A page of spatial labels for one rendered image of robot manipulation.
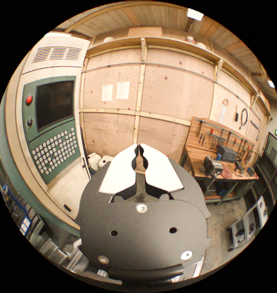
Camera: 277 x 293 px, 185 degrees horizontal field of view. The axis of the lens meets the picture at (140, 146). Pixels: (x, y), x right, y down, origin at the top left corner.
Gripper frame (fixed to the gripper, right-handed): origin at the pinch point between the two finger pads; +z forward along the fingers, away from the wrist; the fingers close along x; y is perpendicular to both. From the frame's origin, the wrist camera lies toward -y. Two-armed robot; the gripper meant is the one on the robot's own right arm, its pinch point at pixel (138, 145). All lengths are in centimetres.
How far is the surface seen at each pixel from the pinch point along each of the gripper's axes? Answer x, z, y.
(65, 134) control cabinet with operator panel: -53, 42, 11
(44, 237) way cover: -85, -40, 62
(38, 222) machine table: -80, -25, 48
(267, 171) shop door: 357, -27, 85
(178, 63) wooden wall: 66, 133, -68
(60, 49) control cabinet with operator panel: -50, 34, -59
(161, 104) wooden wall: 37, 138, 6
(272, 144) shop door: 374, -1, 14
